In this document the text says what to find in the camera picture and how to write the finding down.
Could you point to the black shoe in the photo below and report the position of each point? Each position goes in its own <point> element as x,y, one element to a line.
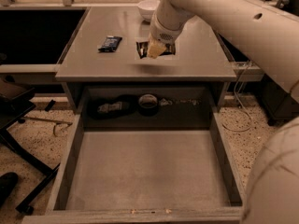
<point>8,181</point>

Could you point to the grey counter cabinet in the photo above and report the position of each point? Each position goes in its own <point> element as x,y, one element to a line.
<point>199,56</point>

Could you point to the blue snack bar wrapper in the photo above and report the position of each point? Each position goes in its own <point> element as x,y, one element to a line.
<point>110,44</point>

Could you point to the dark cloth bundle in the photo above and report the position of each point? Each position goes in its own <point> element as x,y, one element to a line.
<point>112,108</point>

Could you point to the chocolate rxbar dark wrapper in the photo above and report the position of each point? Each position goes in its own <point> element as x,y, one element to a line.
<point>142,49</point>

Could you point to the tape roll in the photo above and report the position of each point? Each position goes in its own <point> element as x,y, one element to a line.
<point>148,104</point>

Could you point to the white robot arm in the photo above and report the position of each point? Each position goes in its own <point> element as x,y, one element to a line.
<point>270,38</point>

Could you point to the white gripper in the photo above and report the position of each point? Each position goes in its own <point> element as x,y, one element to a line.
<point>164,32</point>

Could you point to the grey open drawer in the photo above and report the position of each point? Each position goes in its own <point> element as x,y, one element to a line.
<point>174,167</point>

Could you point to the white ceramic bowl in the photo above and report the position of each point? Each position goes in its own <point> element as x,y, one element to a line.
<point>146,8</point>

